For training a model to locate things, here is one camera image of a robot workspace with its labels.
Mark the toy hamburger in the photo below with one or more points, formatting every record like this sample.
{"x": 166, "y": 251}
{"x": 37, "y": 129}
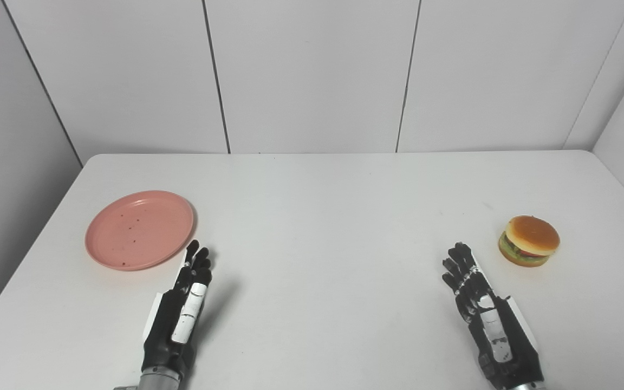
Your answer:
{"x": 528, "y": 240}

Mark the pink round plate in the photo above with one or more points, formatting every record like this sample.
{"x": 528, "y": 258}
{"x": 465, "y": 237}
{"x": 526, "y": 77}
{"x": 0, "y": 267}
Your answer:
{"x": 140, "y": 229}

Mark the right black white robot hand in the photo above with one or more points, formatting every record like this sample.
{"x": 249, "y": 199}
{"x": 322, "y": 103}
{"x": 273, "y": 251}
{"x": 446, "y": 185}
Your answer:
{"x": 493, "y": 319}

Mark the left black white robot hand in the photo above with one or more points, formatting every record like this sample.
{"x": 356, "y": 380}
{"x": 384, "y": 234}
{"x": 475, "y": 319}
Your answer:
{"x": 174, "y": 320}

